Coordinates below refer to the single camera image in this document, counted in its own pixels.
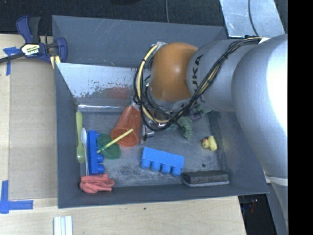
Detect pale wood board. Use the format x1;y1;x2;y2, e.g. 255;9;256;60
8;59;59;201

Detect grey metal bin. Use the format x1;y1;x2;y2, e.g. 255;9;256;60
51;15;270;209

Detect blue studded toy block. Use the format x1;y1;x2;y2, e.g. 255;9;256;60
86;130;106;176
139;146;185;177

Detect black and grey eraser block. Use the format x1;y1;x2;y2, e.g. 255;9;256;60
181;170;231;188

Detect orange plastic cup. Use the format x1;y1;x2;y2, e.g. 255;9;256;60
110;105;143;148

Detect white plastic spoon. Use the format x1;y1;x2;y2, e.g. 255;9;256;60
80;127;90;176

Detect purple toy grapes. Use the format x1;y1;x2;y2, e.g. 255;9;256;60
189;109;202;121

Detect green plastic lid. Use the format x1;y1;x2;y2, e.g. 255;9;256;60
96;133;122;160

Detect yellow-green straw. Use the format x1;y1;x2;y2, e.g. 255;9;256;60
96;128;134;154

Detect yellow rubber duck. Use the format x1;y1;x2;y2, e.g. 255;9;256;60
201;135;218;152

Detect light green plastic spoon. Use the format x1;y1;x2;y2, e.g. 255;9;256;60
75;111;86;164

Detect green leafy toy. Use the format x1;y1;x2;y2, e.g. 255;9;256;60
171;108;211;141

